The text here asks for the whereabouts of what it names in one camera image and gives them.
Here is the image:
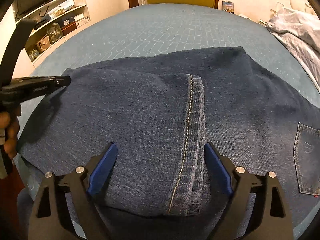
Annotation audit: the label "dark blue denim jeans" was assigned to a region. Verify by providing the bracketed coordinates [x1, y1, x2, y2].
[17, 45, 320, 217]

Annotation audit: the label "person's left hand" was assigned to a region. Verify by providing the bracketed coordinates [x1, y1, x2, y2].
[0, 105, 21, 159]

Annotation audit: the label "person's leg in jeans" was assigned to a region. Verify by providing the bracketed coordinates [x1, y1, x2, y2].
[17, 188, 34, 239]

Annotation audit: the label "white wardrobe shelf unit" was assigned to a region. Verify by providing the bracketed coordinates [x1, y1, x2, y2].
[14, 0, 129, 76]

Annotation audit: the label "teal quilted bed mattress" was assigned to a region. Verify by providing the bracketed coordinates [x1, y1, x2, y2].
[17, 4, 319, 239]

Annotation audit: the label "grey star-print duvet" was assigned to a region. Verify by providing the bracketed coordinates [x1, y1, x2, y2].
[266, 7, 319, 90]

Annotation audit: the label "small picture box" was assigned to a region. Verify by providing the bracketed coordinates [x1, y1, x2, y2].
[222, 1, 234, 14]

